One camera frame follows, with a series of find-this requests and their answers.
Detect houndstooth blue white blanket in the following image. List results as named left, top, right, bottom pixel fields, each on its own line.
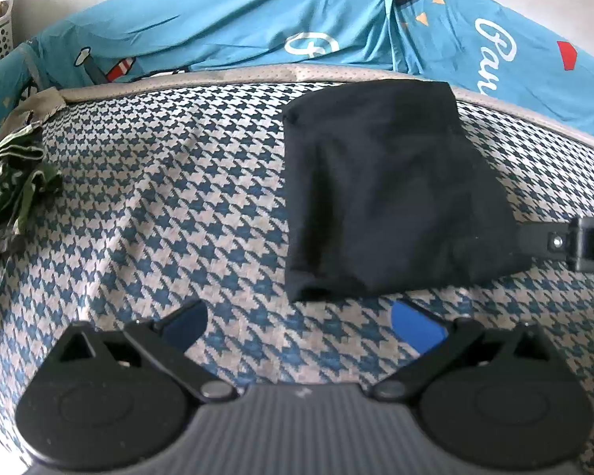
left=0, top=66, right=594, bottom=474

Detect blue cartoon print bedsheet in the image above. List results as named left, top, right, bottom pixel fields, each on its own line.
left=0, top=0, right=594, bottom=136

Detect black t-shirt white stripes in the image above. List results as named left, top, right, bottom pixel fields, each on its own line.
left=282, top=80, right=531, bottom=302

